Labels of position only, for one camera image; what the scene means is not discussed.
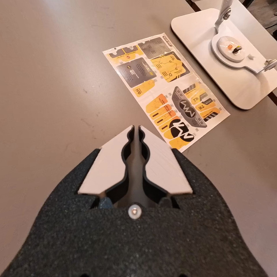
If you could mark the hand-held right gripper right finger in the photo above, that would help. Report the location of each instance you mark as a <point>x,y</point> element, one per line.
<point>166,171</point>

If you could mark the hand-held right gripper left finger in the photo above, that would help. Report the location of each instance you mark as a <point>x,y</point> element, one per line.
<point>101,168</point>

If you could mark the yellow and grey sticker sheet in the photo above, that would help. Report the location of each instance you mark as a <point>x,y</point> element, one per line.
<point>164,86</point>

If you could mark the white book stand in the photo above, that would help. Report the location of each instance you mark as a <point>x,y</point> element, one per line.
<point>194,43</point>

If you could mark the small black yellow plastic piece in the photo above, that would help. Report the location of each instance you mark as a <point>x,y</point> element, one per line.
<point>237,49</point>

